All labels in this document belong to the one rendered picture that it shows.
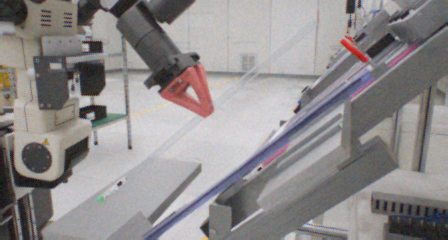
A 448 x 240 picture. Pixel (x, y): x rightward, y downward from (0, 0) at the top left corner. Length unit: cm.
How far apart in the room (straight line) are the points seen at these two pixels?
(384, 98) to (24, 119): 101
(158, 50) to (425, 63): 44
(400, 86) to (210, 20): 963
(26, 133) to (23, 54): 24
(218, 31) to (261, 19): 127
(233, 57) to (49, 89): 899
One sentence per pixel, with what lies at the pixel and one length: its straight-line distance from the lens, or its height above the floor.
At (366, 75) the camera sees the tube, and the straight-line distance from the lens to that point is 38.
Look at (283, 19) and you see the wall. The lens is 964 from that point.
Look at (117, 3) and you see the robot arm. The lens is 60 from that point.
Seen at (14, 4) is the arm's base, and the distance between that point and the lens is 107.
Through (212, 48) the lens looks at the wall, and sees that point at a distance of 1018.
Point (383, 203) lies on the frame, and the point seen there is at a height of 65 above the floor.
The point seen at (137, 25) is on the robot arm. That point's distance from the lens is 57.
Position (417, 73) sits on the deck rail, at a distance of 67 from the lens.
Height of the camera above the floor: 110
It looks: 13 degrees down
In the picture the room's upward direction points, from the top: straight up
